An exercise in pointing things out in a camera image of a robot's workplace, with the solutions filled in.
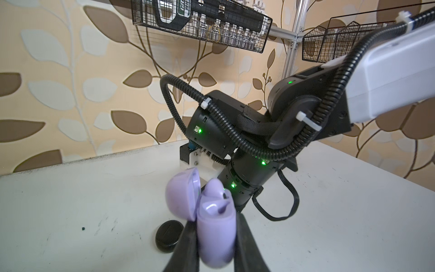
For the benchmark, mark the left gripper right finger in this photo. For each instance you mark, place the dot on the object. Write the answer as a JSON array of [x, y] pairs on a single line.
[[247, 256]]

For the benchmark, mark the purple earbud case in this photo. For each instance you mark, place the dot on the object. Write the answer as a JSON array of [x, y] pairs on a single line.
[[215, 218]]

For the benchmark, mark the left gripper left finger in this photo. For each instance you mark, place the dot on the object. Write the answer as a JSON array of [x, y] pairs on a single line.
[[185, 257]]

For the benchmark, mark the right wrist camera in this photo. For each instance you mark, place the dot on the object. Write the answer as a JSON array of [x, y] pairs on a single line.
[[207, 168]]

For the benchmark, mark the side wire basket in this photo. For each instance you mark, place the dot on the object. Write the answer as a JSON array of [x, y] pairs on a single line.
[[334, 27]]

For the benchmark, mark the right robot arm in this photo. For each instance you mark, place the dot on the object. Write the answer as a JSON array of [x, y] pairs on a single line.
[[386, 69]]

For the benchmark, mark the black round earbud case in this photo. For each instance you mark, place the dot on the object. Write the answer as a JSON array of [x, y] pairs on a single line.
[[167, 236]]

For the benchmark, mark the back wire basket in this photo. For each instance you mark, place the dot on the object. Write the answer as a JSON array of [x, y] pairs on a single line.
[[201, 28]]

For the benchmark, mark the purple earbud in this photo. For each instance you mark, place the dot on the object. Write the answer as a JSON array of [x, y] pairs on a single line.
[[214, 189]]

